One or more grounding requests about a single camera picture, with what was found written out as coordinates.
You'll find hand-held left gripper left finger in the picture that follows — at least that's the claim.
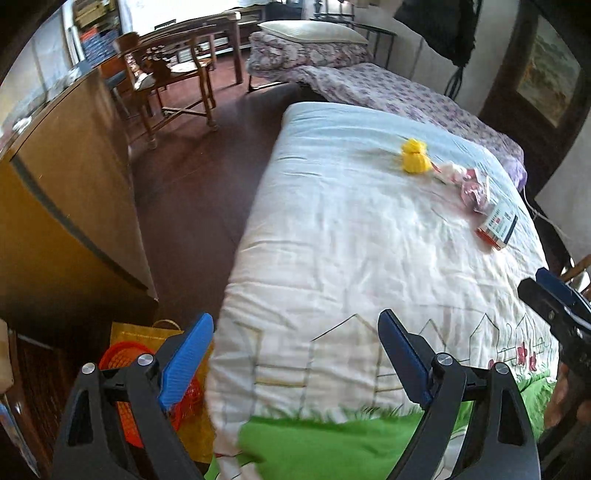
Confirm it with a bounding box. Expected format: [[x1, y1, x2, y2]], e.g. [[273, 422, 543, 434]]
[[51, 313, 215, 480]]

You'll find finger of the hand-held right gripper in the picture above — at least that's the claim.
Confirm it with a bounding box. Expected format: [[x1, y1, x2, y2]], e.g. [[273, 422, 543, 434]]
[[517, 277, 591, 352], [536, 268, 591, 324]]

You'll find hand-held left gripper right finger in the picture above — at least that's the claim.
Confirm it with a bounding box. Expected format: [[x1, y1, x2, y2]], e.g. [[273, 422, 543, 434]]
[[377, 309, 541, 480]]

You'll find red plastic basket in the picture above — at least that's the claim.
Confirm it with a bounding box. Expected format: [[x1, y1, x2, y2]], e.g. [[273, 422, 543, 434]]
[[99, 342, 204, 448]]

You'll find person's right hand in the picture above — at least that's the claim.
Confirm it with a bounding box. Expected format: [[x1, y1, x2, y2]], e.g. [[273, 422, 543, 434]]
[[544, 362, 575, 430]]

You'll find wooden chair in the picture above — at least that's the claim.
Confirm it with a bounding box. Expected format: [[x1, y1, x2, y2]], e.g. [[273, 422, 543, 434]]
[[561, 254, 591, 296]]

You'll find yellow paper bag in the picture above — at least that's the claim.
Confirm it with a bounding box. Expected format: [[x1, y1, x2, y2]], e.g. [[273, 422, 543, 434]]
[[109, 319, 215, 462]]

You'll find red white medicine box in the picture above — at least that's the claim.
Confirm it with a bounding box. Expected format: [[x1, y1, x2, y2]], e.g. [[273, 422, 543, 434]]
[[475, 200, 519, 251]]

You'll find pink plastic packet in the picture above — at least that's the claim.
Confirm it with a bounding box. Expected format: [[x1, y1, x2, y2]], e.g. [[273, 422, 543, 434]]
[[459, 168, 491, 214]]

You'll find yellow knitted pompom item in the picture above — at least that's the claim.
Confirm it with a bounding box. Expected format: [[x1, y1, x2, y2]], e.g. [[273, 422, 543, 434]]
[[401, 137, 432, 174]]

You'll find wooden cabinet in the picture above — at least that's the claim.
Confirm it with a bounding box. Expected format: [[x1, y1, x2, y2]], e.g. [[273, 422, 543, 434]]
[[0, 69, 160, 315]]

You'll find dark framed painting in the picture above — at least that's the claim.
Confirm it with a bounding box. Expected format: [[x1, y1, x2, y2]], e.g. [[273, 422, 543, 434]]
[[480, 0, 591, 185]]

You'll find black metal coat stand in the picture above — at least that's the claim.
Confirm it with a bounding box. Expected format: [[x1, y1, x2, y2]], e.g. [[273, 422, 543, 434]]
[[445, 65, 467, 100]]

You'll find purple floral bedsheet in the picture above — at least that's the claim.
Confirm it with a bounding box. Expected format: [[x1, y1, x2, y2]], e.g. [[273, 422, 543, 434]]
[[302, 62, 527, 190]]

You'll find black hanging coat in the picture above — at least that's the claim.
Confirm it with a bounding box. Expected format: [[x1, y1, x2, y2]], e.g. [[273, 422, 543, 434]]
[[394, 0, 481, 70]]

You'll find wooden armchair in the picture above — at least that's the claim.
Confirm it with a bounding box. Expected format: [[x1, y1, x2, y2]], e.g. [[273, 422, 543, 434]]
[[113, 31, 219, 148]]

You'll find black metal bed headboard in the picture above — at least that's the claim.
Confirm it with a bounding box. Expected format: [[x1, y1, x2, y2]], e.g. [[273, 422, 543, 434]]
[[314, 0, 398, 70]]

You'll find folded floral quilt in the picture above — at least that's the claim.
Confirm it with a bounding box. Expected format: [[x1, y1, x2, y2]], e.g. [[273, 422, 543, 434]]
[[247, 30, 372, 79]]

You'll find wooden table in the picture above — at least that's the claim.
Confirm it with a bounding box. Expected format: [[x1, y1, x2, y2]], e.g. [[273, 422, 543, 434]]
[[139, 11, 245, 86]]

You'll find white pillow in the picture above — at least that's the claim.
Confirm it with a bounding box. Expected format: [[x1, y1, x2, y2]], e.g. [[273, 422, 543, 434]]
[[257, 20, 369, 45]]

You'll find cluttered shelf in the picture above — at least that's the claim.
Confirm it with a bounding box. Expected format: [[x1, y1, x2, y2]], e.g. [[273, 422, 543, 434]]
[[69, 0, 123, 63]]

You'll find white cable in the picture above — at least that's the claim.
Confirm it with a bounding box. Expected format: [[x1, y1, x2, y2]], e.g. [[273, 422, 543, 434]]
[[522, 189, 573, 250]]

